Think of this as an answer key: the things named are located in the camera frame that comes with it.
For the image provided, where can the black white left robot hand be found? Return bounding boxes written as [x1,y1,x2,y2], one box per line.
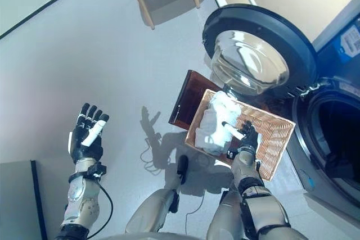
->
[67,102,110,164]

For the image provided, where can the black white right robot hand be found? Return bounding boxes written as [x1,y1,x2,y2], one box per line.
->
[221,120,262,153]

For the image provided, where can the white garment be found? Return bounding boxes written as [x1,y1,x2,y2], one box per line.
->
[195,90,242,155]

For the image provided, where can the dark grey washing machine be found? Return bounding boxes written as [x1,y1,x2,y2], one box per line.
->
[286,12,360,215]

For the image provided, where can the round glass washing machine door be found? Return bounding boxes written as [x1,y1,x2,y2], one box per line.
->
[201,3,320,97]

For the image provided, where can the rectangular wicker laundry basket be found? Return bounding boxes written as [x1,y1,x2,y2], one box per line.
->
[184,88,296,182]

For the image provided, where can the round blue white sticker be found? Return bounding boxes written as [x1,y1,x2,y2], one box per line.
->
[299,169,314,193]

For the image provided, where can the dark brown wooden box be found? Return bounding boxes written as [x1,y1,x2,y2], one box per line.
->
[168,69,223,131]

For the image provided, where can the silver right robot leg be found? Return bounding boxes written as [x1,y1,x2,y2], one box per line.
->
[206,186,242,240]

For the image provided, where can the silver robot leg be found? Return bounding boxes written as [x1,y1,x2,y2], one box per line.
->
[125,155,189,235]
[206,186,242,240]

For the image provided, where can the silver left robot leg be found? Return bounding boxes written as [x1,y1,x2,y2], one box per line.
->
[125,155,189,235]

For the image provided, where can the grey robot torso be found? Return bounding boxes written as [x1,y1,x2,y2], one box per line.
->
[98,230,214,240]

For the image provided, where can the blue label sticker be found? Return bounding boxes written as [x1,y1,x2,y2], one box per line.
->
[336,25,360,62]

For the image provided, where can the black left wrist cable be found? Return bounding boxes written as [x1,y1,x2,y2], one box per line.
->
[87,179,114,234]

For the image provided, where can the thin grey floor cable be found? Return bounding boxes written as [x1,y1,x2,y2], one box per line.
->
[184,189,206,232]

